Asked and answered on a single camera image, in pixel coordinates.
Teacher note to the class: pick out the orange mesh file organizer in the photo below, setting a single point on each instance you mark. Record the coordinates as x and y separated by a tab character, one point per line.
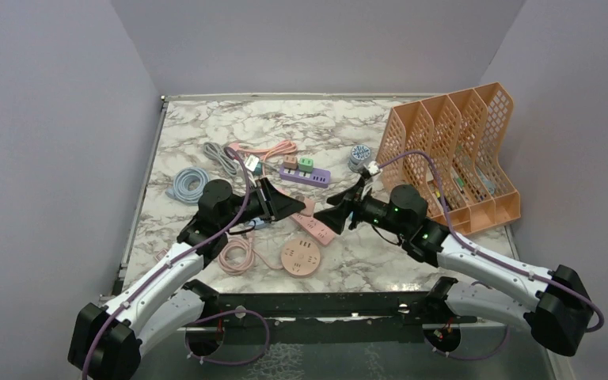
455	142

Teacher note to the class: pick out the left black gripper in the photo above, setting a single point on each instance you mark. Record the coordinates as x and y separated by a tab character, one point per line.
273	203

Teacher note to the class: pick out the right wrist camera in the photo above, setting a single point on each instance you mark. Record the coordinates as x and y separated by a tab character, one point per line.
370	171

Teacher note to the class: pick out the pink dual USB charger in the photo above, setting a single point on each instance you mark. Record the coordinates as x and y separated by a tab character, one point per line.
290	162

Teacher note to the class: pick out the green charger plug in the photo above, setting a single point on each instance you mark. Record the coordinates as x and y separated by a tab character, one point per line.
305	165

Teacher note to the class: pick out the blue round power socket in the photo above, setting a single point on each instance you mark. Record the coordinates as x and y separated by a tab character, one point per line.
255	224

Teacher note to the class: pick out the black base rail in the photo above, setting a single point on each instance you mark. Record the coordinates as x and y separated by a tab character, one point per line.
318	318

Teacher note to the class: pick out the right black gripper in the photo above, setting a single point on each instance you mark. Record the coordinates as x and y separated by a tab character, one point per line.
336	217

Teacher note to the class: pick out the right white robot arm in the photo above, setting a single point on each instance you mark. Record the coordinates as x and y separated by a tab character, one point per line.
553	304

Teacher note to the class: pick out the purple power strip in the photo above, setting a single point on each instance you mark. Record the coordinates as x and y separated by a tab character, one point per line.
320	178

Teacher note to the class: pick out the pink round power socket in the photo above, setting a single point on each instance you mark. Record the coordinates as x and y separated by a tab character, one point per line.
300	257

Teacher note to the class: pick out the blue patterned tape roll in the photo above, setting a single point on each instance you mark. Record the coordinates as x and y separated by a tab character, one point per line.
358	156

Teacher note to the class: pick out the pink long power strip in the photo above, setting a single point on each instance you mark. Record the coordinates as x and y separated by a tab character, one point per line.
317	230

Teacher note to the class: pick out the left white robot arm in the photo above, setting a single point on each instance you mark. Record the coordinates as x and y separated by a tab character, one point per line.
109	342

